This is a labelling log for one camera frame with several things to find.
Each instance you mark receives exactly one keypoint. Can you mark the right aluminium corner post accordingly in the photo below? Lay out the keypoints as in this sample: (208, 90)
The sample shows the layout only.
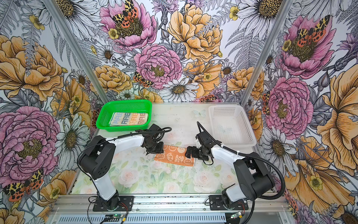
(272, 35)

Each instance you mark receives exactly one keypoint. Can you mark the aluminium corner post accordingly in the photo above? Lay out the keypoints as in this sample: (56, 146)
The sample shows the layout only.
(272, 35)
(64, 27)

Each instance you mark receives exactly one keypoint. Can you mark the green plastic basket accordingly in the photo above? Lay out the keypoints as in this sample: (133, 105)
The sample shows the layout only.
(123, 106)

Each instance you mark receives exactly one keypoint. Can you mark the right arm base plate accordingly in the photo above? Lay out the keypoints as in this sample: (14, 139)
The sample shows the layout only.
(221, 203)

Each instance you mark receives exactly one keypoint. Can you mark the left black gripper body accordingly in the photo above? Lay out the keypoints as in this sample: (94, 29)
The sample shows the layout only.
(154, 147)

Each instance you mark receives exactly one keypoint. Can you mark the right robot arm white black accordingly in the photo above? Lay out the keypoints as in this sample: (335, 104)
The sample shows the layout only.
(254, 178)

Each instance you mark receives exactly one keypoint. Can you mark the white plastic basket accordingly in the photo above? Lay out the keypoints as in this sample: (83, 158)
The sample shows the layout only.
(230, 125)

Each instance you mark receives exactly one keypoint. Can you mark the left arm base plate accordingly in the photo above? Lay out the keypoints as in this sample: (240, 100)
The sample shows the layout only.
(116, 203)

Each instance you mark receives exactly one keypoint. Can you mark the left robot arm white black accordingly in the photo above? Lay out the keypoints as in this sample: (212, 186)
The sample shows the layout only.
(95, 161)

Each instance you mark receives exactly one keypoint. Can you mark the left aluminium corner post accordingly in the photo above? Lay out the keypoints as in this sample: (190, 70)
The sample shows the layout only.
(64, 27)

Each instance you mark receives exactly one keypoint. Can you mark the small green circuit board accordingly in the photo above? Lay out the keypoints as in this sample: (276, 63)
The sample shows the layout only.
(236, 215)

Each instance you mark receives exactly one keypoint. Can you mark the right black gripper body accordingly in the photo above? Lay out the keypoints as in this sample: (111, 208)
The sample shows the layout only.
(197, 153)

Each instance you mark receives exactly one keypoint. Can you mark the aluminium front rail frame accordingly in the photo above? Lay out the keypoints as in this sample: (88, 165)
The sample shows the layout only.
(167, 209)

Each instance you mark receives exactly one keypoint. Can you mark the orange pink patterned towel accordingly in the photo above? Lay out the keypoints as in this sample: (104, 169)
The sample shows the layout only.
(174, 155)

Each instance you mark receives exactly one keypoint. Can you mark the striped rabbit text towel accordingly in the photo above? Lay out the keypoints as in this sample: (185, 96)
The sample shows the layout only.
(128, 119)

